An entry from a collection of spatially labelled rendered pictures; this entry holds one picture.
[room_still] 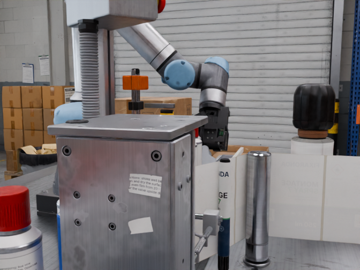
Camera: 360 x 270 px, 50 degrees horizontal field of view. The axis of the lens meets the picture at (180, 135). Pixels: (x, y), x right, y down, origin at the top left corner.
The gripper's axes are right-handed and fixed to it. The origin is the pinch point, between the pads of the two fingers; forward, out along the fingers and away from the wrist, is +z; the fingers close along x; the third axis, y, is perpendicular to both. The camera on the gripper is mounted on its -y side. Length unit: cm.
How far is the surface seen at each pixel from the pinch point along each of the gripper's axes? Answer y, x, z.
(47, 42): -358, 342, -299
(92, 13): -9, -51, -13
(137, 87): -6.1, -32.8, -8.5
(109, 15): -4, -52, -11
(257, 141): -20, 383, -159
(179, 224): 16, -66, 23
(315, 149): 29.0, -20.9, -1.2
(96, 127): 9, -71, 17
